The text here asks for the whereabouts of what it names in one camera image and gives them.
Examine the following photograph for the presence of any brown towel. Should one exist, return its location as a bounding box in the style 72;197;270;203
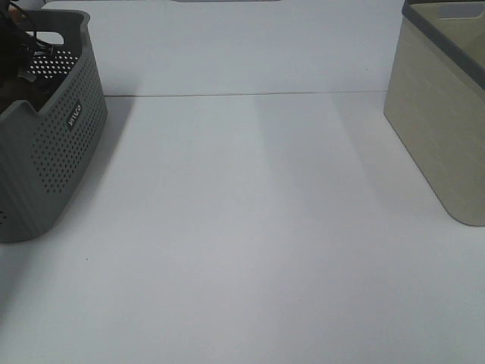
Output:
1;77;58;112

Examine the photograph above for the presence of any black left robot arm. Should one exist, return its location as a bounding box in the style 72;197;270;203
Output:
1;1;54;83

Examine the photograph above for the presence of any beige bin with grey rim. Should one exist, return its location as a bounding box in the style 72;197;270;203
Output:
383;1;484;227

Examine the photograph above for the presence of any grey perforated laundry basket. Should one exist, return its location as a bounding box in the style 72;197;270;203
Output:
1;10;108;243

